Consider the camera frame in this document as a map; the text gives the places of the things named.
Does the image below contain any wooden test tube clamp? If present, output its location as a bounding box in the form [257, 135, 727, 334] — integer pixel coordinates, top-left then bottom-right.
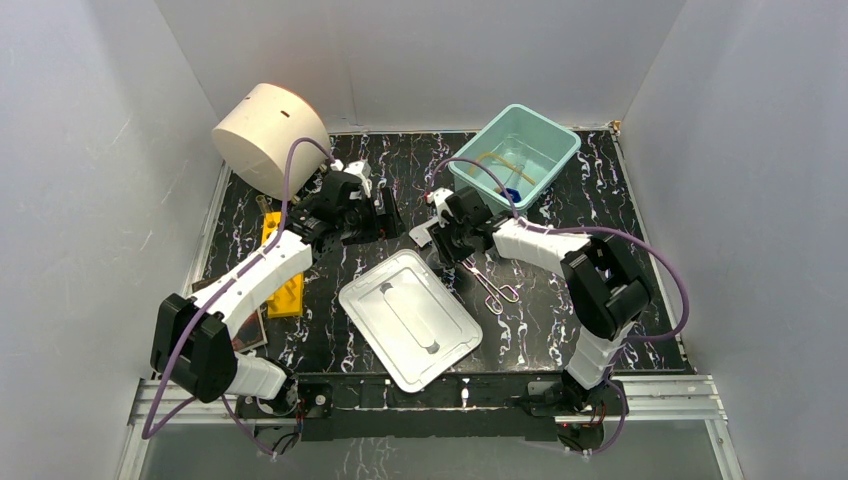
[502, 165, 536, 190]

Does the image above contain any dark book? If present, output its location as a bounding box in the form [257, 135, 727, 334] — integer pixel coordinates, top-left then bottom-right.
[211, 292, 268, 354]

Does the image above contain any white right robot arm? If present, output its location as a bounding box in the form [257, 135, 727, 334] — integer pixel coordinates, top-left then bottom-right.
[426, 187, 652, 416]

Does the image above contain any tan rubber tube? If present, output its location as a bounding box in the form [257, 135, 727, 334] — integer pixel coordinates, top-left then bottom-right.
[468, 152, 537, 189]

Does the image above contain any white bin lid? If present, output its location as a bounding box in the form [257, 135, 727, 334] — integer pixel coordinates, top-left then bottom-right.
[338, 249, 483, 393]

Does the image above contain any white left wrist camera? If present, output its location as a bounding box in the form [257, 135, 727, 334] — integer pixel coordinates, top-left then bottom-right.
[329, 159, 372, 199]

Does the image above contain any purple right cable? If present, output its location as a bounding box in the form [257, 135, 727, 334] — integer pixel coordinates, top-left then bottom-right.
[427, 156, 690, 344]

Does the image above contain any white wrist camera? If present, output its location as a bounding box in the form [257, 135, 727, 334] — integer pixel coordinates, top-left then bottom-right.
[329, 159, 372, 199]
[425, 188, 454, 225]

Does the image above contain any cream cylindrical drum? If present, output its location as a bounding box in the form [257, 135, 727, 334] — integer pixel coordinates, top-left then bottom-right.
[211, 83, 330, 200]

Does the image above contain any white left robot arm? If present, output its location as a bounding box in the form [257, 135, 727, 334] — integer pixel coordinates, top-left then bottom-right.
[150, 172, 406, 416]

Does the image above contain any glass test tube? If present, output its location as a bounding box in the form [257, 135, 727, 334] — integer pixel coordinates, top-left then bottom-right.
[256, 194, 273, 215]

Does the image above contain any clear cylinder blue base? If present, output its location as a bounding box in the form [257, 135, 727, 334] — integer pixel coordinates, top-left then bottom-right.
[502, 188, 522, 203]

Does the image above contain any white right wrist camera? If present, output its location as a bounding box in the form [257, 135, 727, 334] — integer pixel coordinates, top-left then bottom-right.
[425, 188, 454, 225]

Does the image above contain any white paper packet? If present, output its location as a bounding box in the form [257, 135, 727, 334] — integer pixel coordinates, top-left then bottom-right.
[409, 223, 432, 248]

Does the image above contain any teal plastic bin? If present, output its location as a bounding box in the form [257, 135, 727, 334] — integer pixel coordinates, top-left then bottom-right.
[448, 104, 582, 216]

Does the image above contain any yellow test tube rack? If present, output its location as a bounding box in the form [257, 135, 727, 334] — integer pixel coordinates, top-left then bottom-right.
[261, 211, 304, 319]

